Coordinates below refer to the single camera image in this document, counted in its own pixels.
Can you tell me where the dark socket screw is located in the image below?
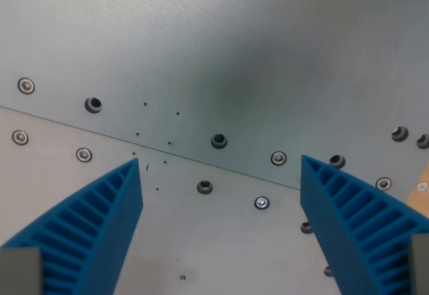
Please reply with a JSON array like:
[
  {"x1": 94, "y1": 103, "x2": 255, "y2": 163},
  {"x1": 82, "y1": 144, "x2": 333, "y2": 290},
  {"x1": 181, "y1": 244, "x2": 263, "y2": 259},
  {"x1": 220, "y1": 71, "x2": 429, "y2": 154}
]
[{"x1": 196, "y1": 180, "x2": 214, "y2": 195}]

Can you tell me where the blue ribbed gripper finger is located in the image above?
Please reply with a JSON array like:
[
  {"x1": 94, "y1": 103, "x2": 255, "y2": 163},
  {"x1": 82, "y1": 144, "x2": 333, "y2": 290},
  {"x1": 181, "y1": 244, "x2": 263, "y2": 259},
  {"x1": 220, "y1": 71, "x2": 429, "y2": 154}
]
[
  {"x1": 300, "y1": 154, "x2": 429, "y2": 295},
  {"x1": 0, "y1": 157, "x2": 144, "y2": 295}
]

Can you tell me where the silver countersunk socket screw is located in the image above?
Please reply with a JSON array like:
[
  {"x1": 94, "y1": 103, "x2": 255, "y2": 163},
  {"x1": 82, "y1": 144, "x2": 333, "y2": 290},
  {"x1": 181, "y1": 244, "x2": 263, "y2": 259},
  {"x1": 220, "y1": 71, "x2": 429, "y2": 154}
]
[
  {"x1": 375, "y1": 176, "x2": 393, "y2": 191},
  {"x1": 75, "y1": 147, "x2": 94, "y2": 164},
  {"x1": 270, "y1": 150, "x2": 288, "y2": 167},
  {"x1": 11, "y1": 129, "x2": 29, "y2": 146},
  {"x1": 17, "y1": 77, "x2": 36, "y2": 95}
]

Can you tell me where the bright zinc torx screw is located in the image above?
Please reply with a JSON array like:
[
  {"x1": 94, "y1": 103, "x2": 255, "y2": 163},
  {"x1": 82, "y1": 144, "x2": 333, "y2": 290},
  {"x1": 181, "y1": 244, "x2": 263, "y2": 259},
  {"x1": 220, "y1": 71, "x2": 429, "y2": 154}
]
[{"x1": 253, "y1": 196, "x2": 270, "y2": 211}]

